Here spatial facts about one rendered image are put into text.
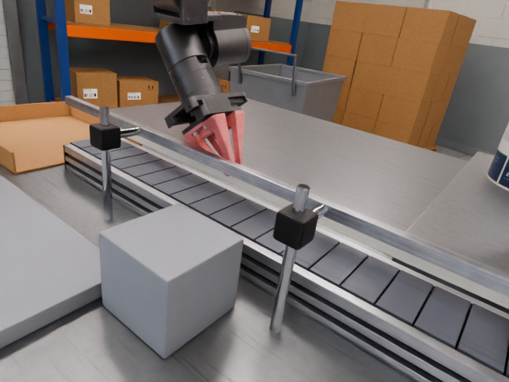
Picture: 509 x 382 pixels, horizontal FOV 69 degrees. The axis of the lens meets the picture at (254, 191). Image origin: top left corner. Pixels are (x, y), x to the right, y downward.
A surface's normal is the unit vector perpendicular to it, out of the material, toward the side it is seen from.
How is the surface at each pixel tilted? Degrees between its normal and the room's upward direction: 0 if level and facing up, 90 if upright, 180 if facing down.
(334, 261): 0
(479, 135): 90
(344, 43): 90
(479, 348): 0
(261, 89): 94
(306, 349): 0
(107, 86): 90
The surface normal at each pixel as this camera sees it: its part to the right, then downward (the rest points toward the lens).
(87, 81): 0.62, 0.40
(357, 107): -0.69, 0.22
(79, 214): 0.13, -0.90
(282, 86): -0.50, 0.36
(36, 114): 0.78, 0.35
